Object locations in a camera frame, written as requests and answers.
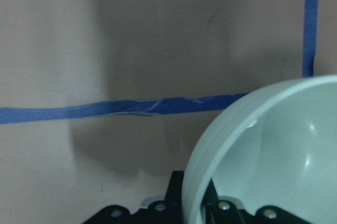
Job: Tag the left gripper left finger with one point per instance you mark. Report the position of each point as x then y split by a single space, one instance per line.
164 210

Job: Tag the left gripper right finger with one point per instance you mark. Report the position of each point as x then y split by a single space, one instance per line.
216 209

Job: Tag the green bowl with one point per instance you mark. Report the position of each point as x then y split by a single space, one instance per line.
275 146

